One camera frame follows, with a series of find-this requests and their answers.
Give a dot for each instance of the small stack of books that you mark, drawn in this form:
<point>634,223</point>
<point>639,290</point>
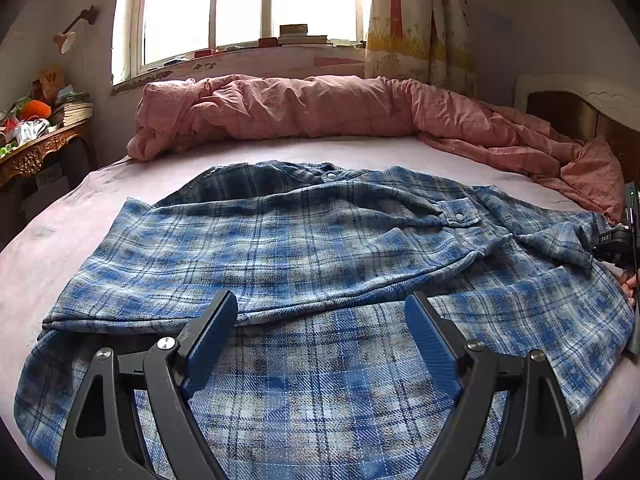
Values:
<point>75,112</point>

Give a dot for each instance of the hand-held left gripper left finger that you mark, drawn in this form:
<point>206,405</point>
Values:
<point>210,345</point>

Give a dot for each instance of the orange plush toy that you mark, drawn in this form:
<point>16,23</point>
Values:
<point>36,109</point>

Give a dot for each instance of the pink duvet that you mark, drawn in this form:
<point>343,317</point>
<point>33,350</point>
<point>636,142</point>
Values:
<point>300,105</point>

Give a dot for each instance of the carved wooden side table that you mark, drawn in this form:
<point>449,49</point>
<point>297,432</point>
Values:
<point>35,152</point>

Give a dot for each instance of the wall lamp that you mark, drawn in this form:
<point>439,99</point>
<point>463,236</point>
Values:
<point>65,42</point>

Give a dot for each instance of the person's right hand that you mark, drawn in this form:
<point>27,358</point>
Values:
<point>628,285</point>

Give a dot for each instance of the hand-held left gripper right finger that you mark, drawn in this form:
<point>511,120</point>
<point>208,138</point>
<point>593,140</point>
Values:
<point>432,345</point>

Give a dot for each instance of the books on window sill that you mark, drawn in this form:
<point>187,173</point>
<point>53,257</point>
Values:
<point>300,37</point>

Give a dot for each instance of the orange printed box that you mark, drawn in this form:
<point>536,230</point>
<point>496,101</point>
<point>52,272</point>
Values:
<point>51,80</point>

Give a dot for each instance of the blue plaid shirt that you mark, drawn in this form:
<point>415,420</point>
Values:
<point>320,240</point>

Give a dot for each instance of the bed with pink sheet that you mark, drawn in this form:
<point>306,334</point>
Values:
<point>75,210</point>

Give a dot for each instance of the window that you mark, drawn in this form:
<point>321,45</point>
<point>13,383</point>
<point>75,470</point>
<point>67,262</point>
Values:
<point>240,0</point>

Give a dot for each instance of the printed curtain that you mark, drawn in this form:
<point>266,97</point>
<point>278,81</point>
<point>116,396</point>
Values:
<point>400,35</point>

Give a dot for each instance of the cream and wood headboard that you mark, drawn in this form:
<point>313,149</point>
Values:
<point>565,85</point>

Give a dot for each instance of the white plastic bag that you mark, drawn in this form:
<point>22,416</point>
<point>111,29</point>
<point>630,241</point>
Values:
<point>30,131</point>

